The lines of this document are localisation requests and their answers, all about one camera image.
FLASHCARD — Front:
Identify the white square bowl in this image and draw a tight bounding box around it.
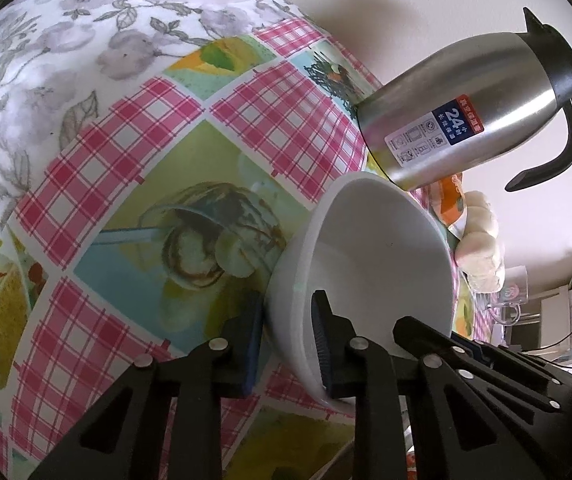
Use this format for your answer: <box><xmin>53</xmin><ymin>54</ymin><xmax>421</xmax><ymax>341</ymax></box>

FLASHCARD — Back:
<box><xmin>266</xmin><ymin>172</ymin><xmax>456</xmax><ymax>414</ymax></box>

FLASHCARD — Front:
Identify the colourful checked tablecloth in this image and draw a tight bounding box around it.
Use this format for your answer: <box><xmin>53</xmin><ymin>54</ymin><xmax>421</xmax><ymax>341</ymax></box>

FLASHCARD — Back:
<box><xmin>0</xmin><ymin>0</ymin><xmax>378</xmax><ymax>479</ymax></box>

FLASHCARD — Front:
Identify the pack of white buns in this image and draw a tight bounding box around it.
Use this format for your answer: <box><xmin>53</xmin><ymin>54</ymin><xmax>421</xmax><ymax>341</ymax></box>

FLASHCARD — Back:
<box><xmin>455</xmin><ymin>191</ymin><xmax>505</xmax><ymax>294</ymax></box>

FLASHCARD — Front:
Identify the black cable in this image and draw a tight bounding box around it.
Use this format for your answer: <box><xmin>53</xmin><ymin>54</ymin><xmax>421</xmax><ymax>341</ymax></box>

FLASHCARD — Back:
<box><xmin>525</xmin><ymin>309</ymin><xmax>572</xmax><ymax>371</ymax></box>

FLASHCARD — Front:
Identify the white plastic rack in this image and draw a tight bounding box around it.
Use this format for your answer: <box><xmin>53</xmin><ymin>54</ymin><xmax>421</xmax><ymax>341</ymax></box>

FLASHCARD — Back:
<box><xmin>506</xmin><ymin>278</ymin><xmax>572</xmax><ymax>373</ymax></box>

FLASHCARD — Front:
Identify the stainless steel thermos jug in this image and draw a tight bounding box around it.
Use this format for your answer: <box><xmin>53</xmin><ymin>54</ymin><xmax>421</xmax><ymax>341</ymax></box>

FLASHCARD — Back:
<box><xmin>355</xmin><ymin>9</ymin><xmax>572</xmax><ymax>192</ymax></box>

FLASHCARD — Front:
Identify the clear glass mug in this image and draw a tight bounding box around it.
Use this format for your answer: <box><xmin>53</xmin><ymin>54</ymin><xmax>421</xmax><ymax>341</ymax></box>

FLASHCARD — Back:
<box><xmin>486</xmin><ymin>266</ymin><xmax>528</xmax><ymax>326</ymax></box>

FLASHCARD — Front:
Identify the orange snack packet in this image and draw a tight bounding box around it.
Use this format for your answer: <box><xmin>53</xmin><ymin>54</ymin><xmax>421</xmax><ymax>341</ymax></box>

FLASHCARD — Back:
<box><xmin>429</xmin><ymin>174</ymin><xmax>467</xmax><ymax>231</ymax></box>

